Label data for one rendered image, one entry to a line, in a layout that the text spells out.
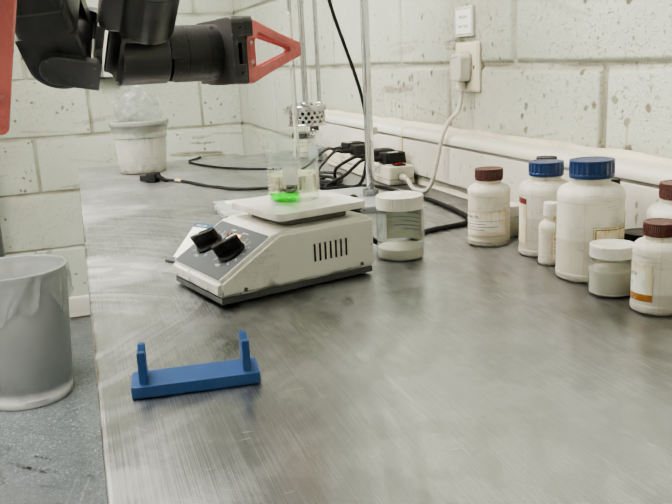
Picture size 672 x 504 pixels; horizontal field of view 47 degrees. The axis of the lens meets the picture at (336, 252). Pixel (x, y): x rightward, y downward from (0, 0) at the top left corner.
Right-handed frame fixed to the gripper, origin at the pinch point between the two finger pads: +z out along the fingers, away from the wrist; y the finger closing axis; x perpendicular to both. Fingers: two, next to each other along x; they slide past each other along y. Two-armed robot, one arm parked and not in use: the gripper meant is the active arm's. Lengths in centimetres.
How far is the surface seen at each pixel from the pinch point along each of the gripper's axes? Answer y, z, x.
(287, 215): -5.5, -4.6, 17.3
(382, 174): 49, 43, 24
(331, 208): -5.2, 1.1, 17.4
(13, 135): 248, 1, 23
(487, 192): -3.9, 24.6, 18.7
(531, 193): -11.2, 25.1, 18.0
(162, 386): -24.2, -25.0, 25.1
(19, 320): 156, -17, 71
